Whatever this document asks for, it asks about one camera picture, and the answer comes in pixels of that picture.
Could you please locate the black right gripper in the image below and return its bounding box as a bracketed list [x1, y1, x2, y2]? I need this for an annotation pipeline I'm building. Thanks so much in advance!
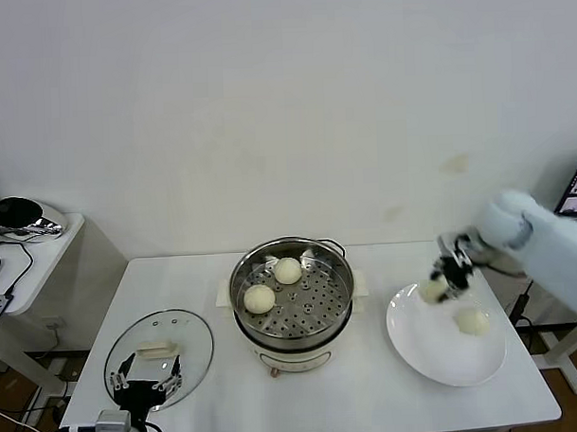
[425, 255, 478, 308]

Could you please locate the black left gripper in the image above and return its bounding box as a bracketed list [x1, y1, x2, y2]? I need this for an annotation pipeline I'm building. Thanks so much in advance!
[109, 350, 186, 415]

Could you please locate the white steamed baozi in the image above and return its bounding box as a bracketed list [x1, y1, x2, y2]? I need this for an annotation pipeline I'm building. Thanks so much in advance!
[274, 256, 304, 287]
[243, 283, 277, 316]
[452, 307, 492, 338]
[418, 274, 452, 305]

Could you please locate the round glass pot lid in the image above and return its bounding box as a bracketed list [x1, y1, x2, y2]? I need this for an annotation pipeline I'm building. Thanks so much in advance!
[101, 307, 219, 414]

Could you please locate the perforated steel steamer basket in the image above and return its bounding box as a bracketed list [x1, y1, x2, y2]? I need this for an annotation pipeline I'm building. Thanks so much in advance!
[228, 233, 359, 354]

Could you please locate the white round plate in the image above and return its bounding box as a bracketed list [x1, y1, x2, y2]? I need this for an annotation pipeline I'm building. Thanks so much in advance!
[385, 279, 510, 390]

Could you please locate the white side table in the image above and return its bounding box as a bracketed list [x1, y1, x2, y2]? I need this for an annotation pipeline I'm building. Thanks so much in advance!
[508, 271, 577, 402]
[0, 210, 94, 407]

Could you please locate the shiny chrome rounded device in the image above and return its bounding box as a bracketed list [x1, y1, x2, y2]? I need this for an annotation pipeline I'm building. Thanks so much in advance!
[0, 192, 67, 243]

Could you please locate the black power adapter cable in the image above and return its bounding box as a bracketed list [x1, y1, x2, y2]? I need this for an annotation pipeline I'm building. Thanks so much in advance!
[507, 278, 538, 331]

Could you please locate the thin black desk cable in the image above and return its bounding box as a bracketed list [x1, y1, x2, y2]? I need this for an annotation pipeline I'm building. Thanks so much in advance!
[0, 236, 38, 298]

